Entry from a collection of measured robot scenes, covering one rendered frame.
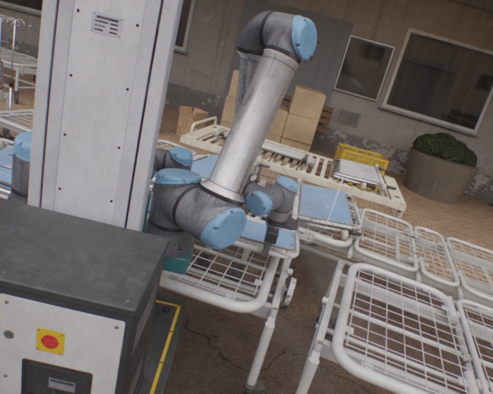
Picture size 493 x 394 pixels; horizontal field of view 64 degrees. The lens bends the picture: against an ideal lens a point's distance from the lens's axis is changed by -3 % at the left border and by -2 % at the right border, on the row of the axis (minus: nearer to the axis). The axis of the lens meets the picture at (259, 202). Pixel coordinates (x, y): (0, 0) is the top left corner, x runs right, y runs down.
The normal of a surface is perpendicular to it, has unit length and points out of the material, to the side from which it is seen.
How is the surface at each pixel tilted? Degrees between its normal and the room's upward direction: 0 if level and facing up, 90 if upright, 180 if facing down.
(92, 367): 90
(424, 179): 101
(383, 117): 90
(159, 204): 92
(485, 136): 90
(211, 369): 0
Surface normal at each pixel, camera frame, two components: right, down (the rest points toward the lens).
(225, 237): 0.71, 0.48
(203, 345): 0.25, -0.91
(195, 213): -0.52, -0.13
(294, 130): -0.08, 0.32
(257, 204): -0.58, 0.29
